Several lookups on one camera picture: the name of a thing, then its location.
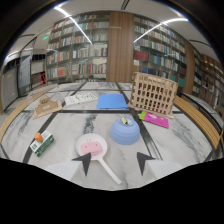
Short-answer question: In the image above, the white patterned booklet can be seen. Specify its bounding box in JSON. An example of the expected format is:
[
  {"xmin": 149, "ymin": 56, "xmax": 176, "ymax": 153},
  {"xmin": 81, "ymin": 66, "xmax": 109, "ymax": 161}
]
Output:
[{"xmin": 64, "ymin": 91, "xmax": 99, "ymax": 107}]

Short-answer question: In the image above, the blue upturned bowl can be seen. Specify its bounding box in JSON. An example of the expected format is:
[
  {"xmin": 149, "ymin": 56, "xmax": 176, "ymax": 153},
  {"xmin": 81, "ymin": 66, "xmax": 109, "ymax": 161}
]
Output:
[{"xmin": 109, "ymin": 116, "xmax": 141, "ymax": 146}]

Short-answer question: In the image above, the wooden lattice building model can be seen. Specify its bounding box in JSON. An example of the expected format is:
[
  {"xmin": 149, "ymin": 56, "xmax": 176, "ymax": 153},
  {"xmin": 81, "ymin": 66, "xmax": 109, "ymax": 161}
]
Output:
[{"xmin": 126, "ymin": 71, "xmax": 179, "ymax": 120}]

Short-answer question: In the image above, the green and white book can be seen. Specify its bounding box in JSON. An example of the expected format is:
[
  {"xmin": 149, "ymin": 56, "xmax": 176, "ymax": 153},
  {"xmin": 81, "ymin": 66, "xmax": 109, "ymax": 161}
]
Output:
[{"xmin": 29, "ymin": 130, "xmax": 55, "ymax": 158}]

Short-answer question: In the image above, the small orange block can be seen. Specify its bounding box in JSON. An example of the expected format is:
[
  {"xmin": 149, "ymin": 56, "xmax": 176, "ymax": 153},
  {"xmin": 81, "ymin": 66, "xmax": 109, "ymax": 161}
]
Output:
[{"xmin": 34, "ymin": 132, "xmax": 44, "ymax": 143}]

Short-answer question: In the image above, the wooden wall panel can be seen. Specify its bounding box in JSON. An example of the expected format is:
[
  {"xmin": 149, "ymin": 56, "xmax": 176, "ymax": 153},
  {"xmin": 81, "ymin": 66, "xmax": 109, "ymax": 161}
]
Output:
[{"xmin": 105, "ymin": 11, "xmax": 136, "ymax": 84}]

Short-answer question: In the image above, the magenta booklet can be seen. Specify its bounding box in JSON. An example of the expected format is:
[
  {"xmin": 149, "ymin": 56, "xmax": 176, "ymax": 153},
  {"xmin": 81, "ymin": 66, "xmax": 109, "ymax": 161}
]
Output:
[{"xmin": 138, "ymin": 110, "xmax": 170, "ymax": 130}]

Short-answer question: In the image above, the small wooden building model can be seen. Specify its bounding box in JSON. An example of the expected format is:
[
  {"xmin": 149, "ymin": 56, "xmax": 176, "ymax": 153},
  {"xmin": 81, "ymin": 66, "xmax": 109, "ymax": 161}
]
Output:
[{"xmin": 32, "ymin": 94, "xmax": 63, "ymax": 120}]

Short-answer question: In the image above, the wooden bench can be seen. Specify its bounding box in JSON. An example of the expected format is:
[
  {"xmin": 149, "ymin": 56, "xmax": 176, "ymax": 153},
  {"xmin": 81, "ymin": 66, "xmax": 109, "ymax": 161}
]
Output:
[
  {"xmin": 0, "ymin": 87, "xmax": 54, "ymax": 143},
  {"xmin": 172, "ymin": 95, "xmax": 222, "ymax": 151}
]

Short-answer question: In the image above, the pink rectangular block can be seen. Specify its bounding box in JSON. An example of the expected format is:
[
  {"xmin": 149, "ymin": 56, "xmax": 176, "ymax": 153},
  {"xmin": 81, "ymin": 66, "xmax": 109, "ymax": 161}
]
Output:
[{"xmin": 80, "ymin": 140, "xmax": 104, "ymax": 157}]

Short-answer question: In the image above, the blue folder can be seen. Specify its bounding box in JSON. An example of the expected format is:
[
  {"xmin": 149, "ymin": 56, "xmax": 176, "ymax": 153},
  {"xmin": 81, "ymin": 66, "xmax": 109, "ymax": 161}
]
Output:
[{"xmin": 95, "ymin": 93, "xmax": 129, "ymax": 111}]

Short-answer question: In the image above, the tall bookshelf with books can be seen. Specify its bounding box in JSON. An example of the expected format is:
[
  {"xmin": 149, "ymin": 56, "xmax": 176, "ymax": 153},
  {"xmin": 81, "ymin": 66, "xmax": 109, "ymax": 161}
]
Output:
[
  {"xmin": 132, "ymin": 14, "xmax": 188, "ymax": 88},
  {"xmin": 45, "ymin": 12, "xmax": 111, "ymax": 84}
]

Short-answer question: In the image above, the white round paddle board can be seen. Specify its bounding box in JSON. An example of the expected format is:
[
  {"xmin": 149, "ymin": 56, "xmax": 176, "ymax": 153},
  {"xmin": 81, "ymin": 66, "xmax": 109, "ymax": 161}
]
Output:
[{"xmin": 75, "ymin": 133, "xmax": 123, "ymax": 185}]

